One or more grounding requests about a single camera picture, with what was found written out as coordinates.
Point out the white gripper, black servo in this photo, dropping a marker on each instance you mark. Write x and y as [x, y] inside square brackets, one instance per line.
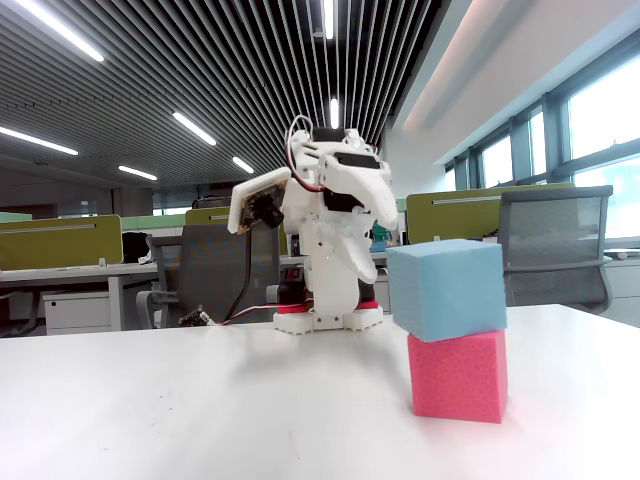
[350, 176]

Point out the blue foam cube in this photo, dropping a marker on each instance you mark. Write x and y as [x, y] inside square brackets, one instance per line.
[445, 290]

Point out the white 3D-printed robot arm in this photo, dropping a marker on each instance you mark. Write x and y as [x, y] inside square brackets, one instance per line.
[332, 300]

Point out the red foam cube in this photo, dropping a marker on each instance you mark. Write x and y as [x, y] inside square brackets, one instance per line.
[457, 380]

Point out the teal object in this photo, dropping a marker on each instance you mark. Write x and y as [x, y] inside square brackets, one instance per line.
[382, 237]

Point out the olive desk divider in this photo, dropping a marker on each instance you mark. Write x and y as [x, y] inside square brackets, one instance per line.
[450, 215]
[60, 240]
[207, 216]

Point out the white ceiling light strip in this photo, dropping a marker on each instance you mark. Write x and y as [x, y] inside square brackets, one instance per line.
[328, 17]
[194, 128]
[334, 113]
[137, 173]
[243, 165]
[62, 31]
[37, 140]

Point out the glass window pane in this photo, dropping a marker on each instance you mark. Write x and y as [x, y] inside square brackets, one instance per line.
[607, 115]
[537, 145]
[496, 162]

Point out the grey padded office chair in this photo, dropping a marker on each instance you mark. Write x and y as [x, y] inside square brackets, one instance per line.
[210, 270]

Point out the grey mesh-back office chair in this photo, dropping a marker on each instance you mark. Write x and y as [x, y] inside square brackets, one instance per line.
[550, 225]

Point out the small bare circuit board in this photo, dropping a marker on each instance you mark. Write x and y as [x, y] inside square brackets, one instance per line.
[196, 316]

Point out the black bag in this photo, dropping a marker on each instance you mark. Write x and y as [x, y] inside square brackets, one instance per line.
[136, 247]

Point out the white office desk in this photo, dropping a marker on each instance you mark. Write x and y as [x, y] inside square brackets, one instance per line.
[75, 272]

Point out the white drawer cabinet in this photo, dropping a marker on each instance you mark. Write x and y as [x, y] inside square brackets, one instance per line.
[80, 310]

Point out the wrist camera module, white mount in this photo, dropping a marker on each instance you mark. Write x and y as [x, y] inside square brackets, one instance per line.
[260, 210]

